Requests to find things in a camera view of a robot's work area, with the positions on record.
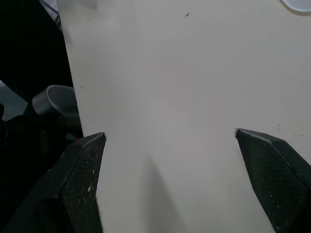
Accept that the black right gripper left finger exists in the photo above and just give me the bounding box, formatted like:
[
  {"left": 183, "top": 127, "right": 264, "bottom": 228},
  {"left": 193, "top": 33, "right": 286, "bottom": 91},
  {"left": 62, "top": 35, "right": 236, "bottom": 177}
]
[{"left": 1, "top": 132, "right": 107, "bottom": 233}]

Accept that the white round container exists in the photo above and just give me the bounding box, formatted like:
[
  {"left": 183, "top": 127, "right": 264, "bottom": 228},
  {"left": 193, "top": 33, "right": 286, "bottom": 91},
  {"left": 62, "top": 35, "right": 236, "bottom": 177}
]
[{"left": 281, "top": 0, "right": 311, "bottom": 12}]

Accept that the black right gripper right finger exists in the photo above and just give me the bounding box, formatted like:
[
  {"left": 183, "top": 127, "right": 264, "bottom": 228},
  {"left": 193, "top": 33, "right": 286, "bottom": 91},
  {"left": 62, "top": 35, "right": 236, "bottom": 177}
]
[{"left": 234, "top": 128, "right": 311, "bottom": 233}]

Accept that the silver robot body joint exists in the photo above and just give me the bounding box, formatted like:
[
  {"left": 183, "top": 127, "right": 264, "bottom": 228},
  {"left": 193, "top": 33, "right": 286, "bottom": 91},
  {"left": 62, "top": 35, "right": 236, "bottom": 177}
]
[{"left": 23, "top": 84, "right": 82, "bottom": 136}]

